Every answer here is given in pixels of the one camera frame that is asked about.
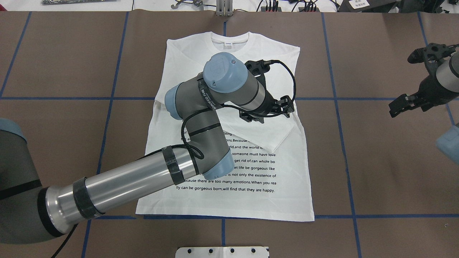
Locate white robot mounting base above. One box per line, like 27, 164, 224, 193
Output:
175, 246, 270, 258

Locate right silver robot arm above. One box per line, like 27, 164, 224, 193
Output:
387, 43, 459, 118

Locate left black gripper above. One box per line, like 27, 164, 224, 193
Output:
239, 61, 294, 124

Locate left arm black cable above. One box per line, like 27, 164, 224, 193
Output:
181, 59, 297, 160

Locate aluminium frame post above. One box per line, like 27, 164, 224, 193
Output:
216, 0, 234, 16

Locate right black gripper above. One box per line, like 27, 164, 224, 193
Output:
389, 43, 459, 118

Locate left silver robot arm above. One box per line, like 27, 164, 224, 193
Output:
0, 52, 294, 244

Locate white long-sleeve printed shirt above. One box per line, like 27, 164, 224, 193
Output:
136, 32, 314, 222

